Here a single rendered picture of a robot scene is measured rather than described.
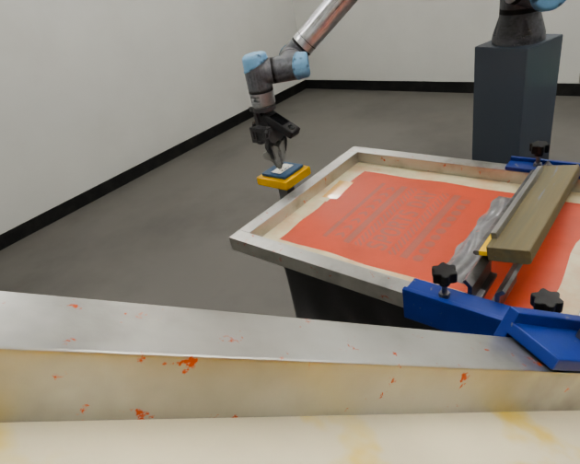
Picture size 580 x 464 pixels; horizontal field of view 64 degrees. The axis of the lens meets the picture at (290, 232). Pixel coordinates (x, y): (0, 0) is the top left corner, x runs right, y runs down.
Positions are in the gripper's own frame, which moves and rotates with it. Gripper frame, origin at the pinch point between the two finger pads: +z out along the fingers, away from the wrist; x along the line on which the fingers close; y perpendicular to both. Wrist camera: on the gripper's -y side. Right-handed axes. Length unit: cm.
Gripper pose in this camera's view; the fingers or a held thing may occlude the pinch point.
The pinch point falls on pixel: (281, 165)
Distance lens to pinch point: 153.3
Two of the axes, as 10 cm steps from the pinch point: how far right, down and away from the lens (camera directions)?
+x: -6.2, 5.0, -6.0
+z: 1.8, 8.4, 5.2
